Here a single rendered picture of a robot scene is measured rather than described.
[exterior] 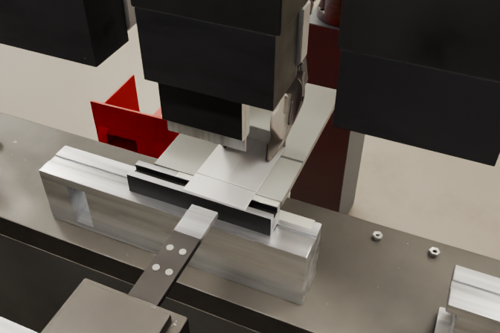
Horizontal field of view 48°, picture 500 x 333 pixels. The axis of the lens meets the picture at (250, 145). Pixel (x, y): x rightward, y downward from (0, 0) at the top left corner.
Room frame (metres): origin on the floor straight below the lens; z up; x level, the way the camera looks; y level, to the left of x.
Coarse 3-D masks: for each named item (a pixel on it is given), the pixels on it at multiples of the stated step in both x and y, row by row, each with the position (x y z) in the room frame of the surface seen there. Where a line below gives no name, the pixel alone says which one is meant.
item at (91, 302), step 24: (192, 216) 0.46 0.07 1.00; (216, 216) 0.46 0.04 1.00; (168, 240) 0.42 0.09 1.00; (192, 240) 0.42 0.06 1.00; (168, 264) 0.39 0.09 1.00; (96, 288) 0.34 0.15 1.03; (144, 288) 0.36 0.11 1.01; (168, 288) 0.36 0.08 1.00; (72, 312) 0.31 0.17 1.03; (96, 312) 0.31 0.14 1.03; (120, 312) 0.31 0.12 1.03; (144, 312) 0.31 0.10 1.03; (168, 312) 0.32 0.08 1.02
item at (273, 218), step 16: (128, 176) 0.54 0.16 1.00; (144, 176) 0.54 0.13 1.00; (160, 176) 0.55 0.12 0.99; (176, 176) 0.54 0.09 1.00; (144, 192) 0.53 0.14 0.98; (160, 192) 0.52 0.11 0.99; (176, 192) 0.51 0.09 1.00; (208, 208) 0.49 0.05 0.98; (224, 208) 0.49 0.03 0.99; (256, 208) 0.49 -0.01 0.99; (272, 208) 0.48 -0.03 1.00; (240, 224) 0.48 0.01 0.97; (256, 224) 0.47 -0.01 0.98; (272, 224) 0.47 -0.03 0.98
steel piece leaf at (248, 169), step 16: (256, 128) 0.61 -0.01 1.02; (256, 144) 0.60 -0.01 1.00; (208, 160) 0.57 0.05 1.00; (224, 160) 0.57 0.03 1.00; (240, 160) 0.57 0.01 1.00; (256, 160) 0.57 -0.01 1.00; (272, 160) 0.57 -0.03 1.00; (208, 176) 0.53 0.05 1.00; (224, 176) 0.53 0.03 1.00; (240, 176) 0.53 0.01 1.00; (256, 176) 0.53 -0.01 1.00; (256, 192) 0.51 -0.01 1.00
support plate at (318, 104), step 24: (312, 96) 0.72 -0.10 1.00; (264, 120) 0.65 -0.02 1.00; (312, 120) 0.65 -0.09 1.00; (192, 144) 0.60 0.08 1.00; (216, 144) 0.60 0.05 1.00; (288, 144) 0.60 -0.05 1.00; (312, 144) 0.60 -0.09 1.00; (168, 168) 0.55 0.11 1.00; (192, 168) 0.55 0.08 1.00; (288, 168) 0.55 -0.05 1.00; (264, 192) 0.51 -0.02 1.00; (288, 192) 0.51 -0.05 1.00
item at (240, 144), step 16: (160, 96) 0.52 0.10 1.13; (176, 96) 0.51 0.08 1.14; (192, 96) 0.50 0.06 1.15; (208, 96) 0.50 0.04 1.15; (176, 112) 0.51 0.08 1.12; (192, 112) 0.51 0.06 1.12; (208, 112) 0.50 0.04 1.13; (224, 112) 0.49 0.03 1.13; (240, 112) 0.48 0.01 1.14; (176, 128) 0.52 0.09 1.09; (192, 128) 0.52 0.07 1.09; (208, 128) 0.50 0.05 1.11; (224, 128) 0.49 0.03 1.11; (240, 128) 0.48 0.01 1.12; (224, 144) 0.50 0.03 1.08; (240, 144) 0.49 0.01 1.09
